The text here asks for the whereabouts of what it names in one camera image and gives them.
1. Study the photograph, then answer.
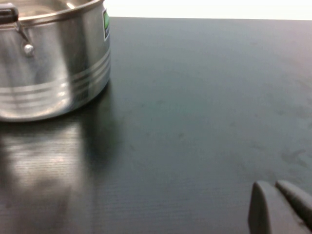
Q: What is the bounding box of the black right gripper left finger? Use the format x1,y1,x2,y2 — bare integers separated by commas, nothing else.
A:
248,180,312,234

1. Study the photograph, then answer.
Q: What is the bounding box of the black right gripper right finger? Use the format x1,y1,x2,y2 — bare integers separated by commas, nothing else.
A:
275,179,312,229

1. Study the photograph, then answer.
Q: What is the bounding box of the stainless steel cooking pot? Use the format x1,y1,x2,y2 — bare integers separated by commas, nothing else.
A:
0,0,112,122

